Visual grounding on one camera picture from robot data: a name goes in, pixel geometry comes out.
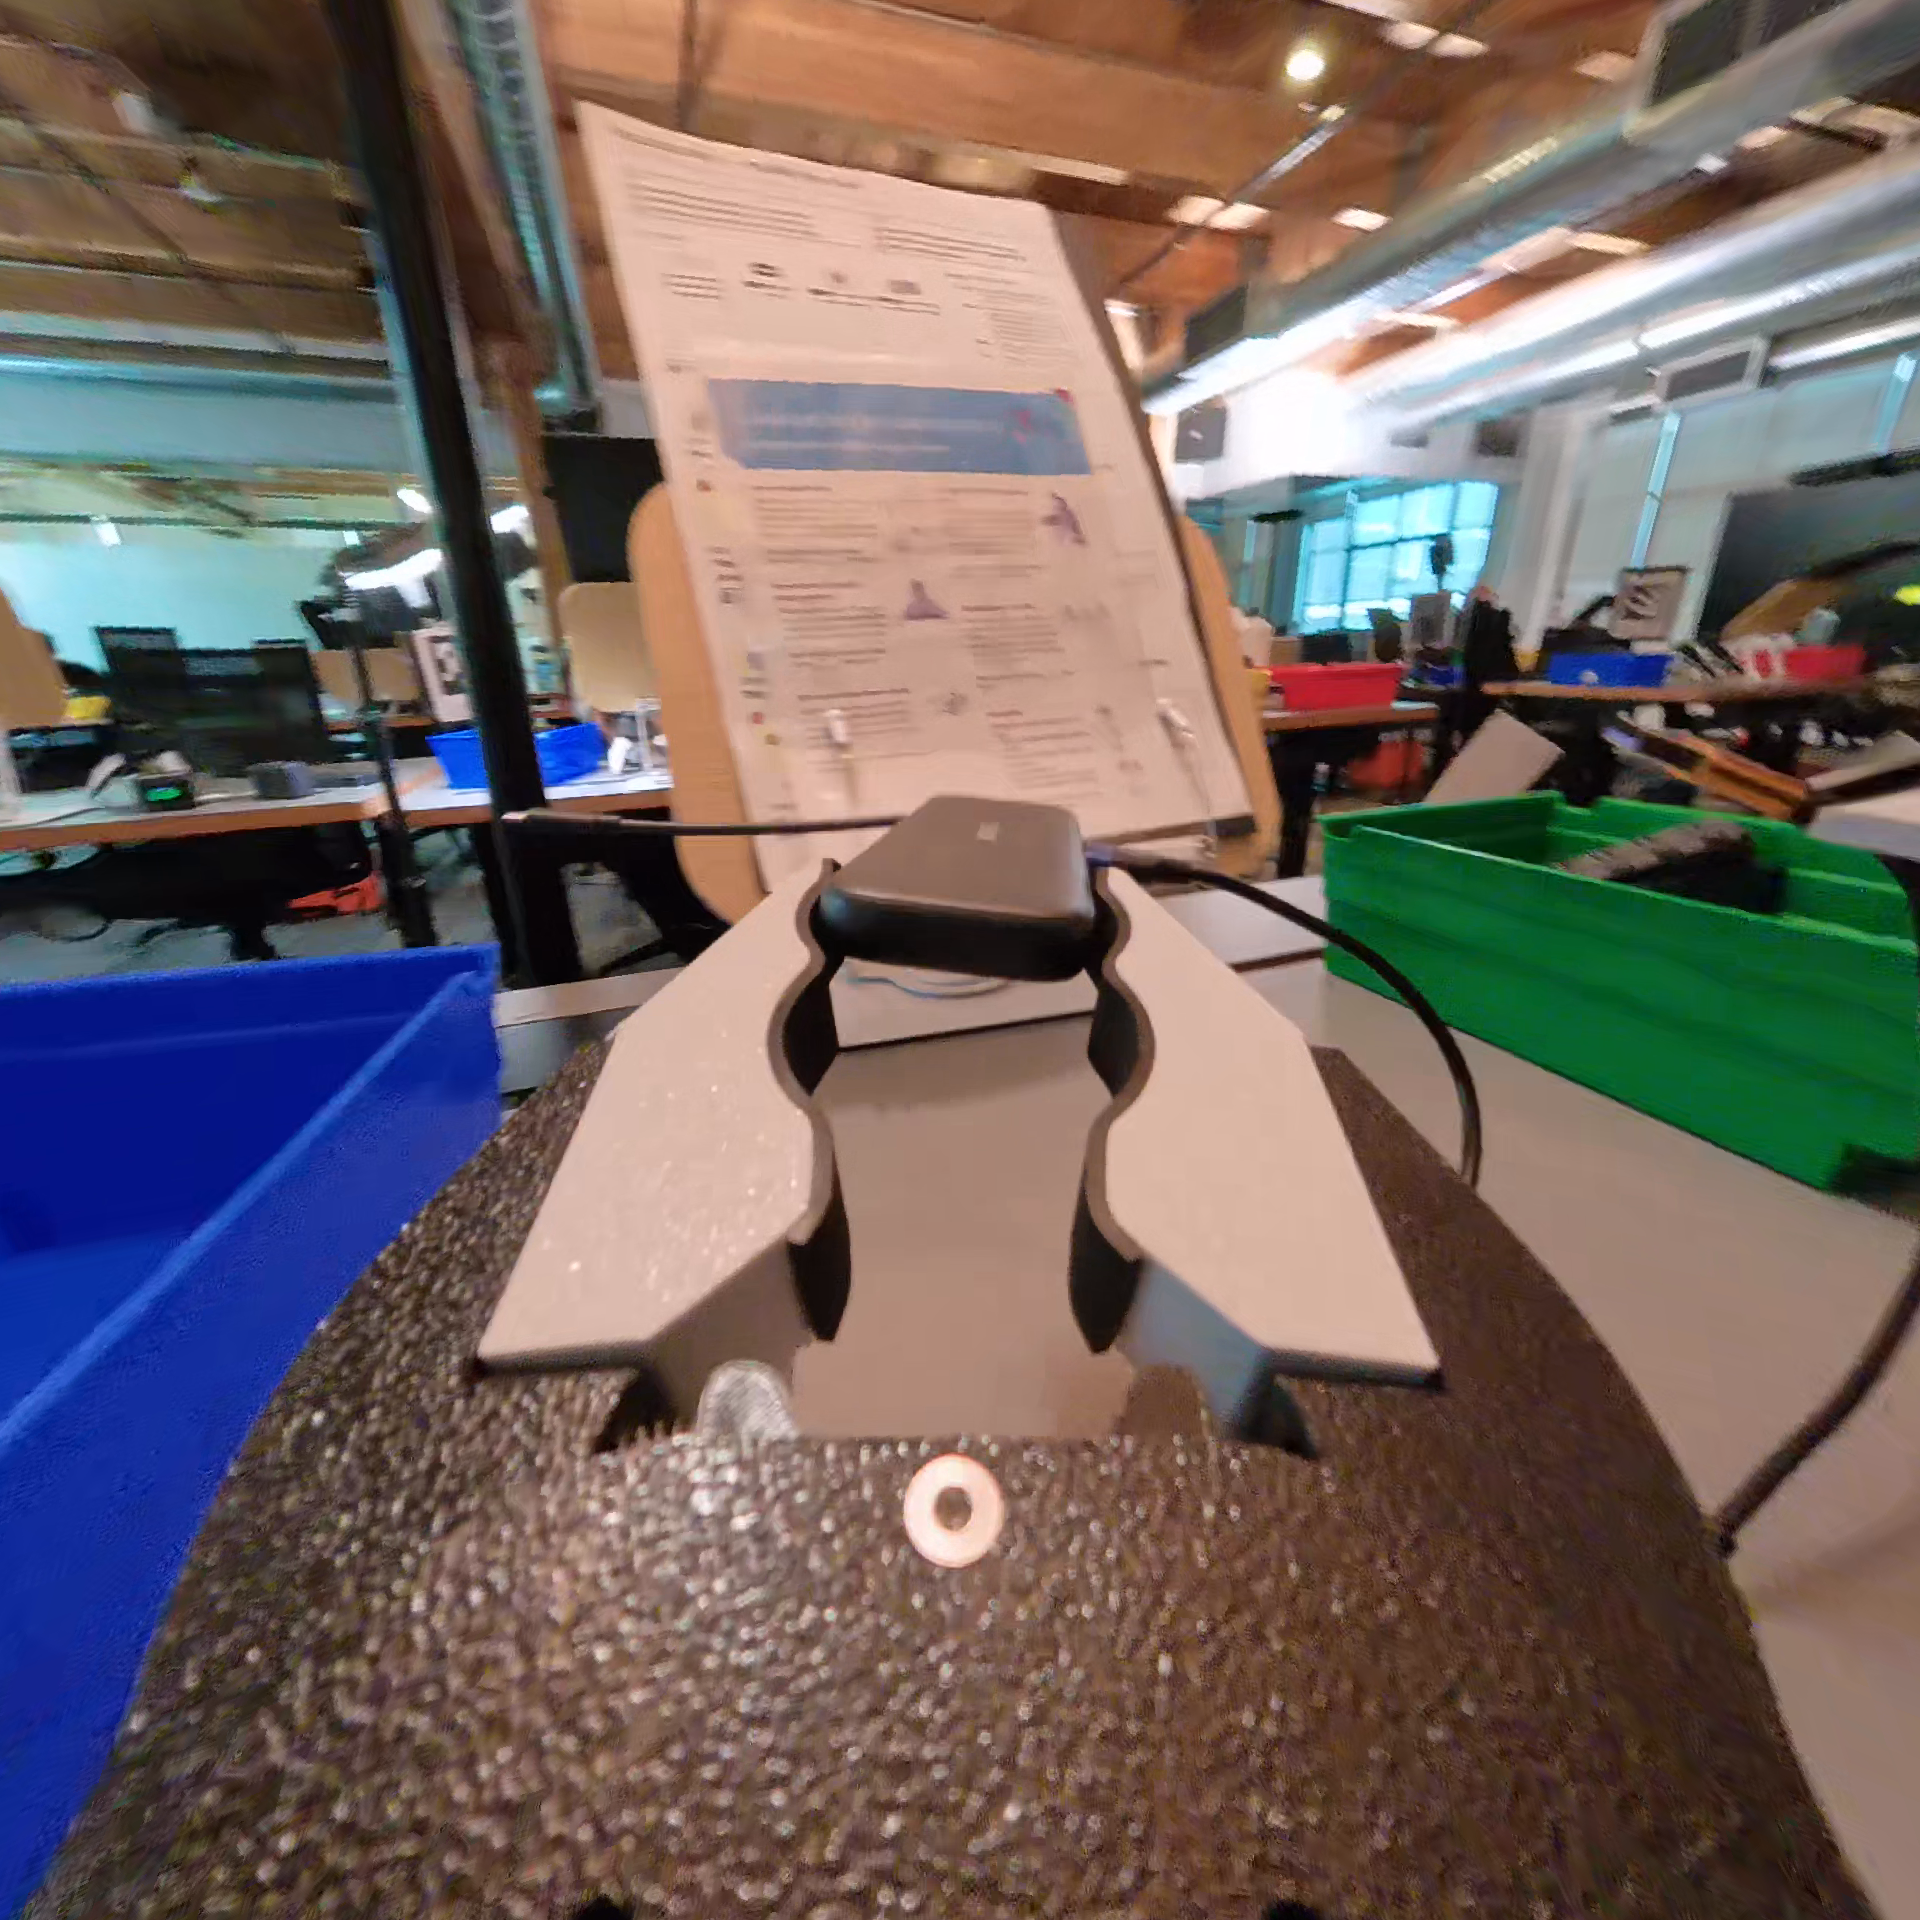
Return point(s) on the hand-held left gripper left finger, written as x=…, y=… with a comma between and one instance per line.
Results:
x=662, y=1201

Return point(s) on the blue plastic bin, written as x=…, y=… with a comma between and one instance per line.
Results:
x=182, y=1201

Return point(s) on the dark textured bundle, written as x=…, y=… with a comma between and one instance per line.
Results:
x=1666, y=863

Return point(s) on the green plastic bin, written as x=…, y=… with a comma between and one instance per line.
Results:
x=1575, y=990

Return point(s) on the red plastic bin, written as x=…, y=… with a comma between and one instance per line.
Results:
x=1337, y=686

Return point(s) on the small blue bin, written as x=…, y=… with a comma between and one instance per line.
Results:
x=1606, y=667

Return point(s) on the silver ventilation duct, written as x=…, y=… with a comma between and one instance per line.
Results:
x=1652, y=283

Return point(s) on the instruction sheet on wooden stand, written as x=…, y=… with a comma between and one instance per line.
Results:
x=662, y=674

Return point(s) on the black tripod pole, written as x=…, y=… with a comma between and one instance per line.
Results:
x=452, y=525

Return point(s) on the grey board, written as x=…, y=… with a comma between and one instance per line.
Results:
x=1493, y=758

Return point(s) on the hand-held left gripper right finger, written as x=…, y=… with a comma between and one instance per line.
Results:
x=1276, y=1201

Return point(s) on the large black screen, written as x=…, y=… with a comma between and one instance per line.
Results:
x=1799, y=539

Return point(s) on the printed instruction sheet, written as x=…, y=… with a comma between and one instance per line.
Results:
x=902, y=525

